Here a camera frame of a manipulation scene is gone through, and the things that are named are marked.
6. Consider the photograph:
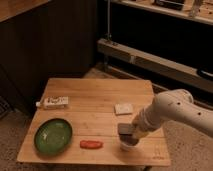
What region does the grey rectangular eraser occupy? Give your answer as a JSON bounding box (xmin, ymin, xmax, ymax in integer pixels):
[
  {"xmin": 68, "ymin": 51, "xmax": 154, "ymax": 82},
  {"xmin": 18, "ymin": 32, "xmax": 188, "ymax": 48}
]
[{"xmin": 118, "ymin": 123, "xmax": 134, "ymax": 135}]

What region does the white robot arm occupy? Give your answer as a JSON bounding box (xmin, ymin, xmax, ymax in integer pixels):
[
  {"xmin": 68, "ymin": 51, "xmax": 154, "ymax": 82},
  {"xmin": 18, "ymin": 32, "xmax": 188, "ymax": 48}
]
[{"xmin": 133, "ymin": 89, "xmax": 213, "ymax": 139}]

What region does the white ceramic cup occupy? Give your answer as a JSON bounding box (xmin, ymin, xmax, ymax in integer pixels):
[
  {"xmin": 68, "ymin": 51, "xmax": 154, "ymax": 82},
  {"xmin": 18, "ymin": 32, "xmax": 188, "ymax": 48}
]
[{"xmin": 119, "ymin": 135, "xmax": 139, "ymax": 151}]

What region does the white square sponge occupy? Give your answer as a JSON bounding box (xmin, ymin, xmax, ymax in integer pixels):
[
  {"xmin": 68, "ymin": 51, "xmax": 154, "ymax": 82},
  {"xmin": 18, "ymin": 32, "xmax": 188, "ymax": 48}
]
[{"xmin": 114, "ymin": 103, "xmax": 133, "ymax": 115}]

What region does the orange carrot toy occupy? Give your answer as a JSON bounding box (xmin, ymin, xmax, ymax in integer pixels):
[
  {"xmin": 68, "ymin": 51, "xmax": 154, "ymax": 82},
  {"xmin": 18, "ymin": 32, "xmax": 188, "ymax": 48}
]
[{"xmin": 80, "ymin": 140, "xmax": 103, "ymax": 149}]

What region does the small wooden table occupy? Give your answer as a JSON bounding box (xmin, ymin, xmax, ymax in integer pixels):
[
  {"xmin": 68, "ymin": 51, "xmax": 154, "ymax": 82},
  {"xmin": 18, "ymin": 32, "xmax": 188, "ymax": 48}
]
[{"xmin": 17, "ymin": 78, "xmax": 170, "ymax": 166}]

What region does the long wooden bench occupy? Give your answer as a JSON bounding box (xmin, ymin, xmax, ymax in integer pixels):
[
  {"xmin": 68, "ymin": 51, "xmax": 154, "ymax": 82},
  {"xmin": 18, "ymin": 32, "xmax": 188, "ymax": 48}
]
[{"xmin": 97, "ymin": 38, "xmax": 213, "ymax": 93}]

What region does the green plate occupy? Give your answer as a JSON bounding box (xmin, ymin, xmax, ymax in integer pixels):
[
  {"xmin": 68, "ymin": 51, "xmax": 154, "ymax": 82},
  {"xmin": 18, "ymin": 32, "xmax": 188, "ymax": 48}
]
[{"xmin": 34, "ymin": 118, "xmax": 73, "ymax": 156}]

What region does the white toothpaste tube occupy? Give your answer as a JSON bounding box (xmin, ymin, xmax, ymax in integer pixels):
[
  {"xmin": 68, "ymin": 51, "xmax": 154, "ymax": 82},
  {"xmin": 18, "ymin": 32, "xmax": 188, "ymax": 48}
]
[{"xmin": 36, "ymin": 96, "xmax": 69, "ymax": 109}]

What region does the metal pole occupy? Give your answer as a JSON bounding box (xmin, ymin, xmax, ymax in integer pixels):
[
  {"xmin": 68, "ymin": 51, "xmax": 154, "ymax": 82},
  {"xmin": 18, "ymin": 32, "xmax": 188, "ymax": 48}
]
[{"xmin": 107, "ymin": 0, "xmax": 111, "ymax": 42}]

